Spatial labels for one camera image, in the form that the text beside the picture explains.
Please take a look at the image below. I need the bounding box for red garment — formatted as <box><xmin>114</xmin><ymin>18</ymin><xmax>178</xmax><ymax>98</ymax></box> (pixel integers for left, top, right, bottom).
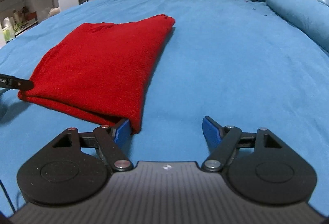
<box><xmin>18</xmin><ymin>14</ymin><xmax>175</xmax><ymax>133</ymax></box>

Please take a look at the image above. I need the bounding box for white desk shelf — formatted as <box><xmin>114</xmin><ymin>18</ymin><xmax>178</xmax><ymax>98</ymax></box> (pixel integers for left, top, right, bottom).
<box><xmin>0</xmin><ymin>0</ymin><xmax>79</xmax><ymax>46</ymax></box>

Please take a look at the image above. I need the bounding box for blue bed sheet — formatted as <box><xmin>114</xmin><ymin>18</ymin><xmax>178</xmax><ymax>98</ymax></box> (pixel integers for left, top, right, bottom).
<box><xmin>1</xmin><ymin>0</ymin><xmax>328</xmax><ymax>215</ymax></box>

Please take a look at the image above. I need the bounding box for blue rolled duvet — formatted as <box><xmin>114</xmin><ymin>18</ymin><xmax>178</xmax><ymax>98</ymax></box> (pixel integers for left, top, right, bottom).
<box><xmin>266</xmin><ymin>0</ymin><xmax>328</xmax><ymax>51</ymax></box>

